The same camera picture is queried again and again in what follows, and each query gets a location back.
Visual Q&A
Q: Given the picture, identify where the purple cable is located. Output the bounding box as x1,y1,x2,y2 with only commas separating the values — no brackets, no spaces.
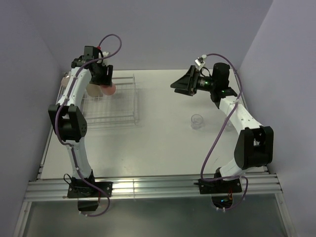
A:
54,34,122,218
200,53,248,211

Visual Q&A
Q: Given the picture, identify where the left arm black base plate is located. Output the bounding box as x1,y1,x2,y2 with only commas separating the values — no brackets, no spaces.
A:
67,180,113,198

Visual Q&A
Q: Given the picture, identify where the red plastic cup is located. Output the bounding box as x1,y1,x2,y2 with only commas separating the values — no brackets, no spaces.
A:
100,83,116,96

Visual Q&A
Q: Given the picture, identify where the aluminium mounting rail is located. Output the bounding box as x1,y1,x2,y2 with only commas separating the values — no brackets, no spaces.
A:
23,143,283,202

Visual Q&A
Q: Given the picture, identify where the clear glass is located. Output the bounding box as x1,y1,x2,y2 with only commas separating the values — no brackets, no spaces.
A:
224,121,234,131
191,114,204,129

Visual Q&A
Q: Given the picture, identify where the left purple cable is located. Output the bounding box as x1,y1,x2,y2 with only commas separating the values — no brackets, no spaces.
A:
54,34,122,218

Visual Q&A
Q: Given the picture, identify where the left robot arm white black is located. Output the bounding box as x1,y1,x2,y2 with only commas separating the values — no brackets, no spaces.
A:
48,46,113,197

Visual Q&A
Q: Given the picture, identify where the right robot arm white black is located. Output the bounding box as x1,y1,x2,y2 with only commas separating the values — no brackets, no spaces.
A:
170,63,274,193

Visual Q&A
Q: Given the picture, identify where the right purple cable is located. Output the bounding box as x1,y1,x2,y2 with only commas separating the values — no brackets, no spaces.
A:
200,53,248,211

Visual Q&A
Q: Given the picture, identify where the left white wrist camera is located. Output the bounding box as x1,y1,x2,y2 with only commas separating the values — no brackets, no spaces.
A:
97,48,110,66

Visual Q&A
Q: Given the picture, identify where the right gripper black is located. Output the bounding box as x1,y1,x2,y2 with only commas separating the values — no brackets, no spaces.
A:
170,65,216,97

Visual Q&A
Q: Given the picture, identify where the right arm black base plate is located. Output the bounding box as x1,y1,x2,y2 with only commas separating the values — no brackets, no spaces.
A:
194,176,242,194

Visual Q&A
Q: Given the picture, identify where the clear acrylic dish rack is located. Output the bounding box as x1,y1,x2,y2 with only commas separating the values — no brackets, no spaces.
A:
59,73,140,127

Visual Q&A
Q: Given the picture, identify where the pink ceramic mug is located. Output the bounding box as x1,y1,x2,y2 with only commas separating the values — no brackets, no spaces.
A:
61,76,70,89

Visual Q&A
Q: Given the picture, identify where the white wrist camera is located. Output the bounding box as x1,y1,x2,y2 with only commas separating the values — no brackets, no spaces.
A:
195,54,207,71
97,48,110,66

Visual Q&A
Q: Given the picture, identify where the beige plastic cup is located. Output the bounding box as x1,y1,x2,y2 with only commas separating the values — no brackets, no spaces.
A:
86,83,103,98

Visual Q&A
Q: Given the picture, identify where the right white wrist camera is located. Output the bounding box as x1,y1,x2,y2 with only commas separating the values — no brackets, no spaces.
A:
195,54,207,71

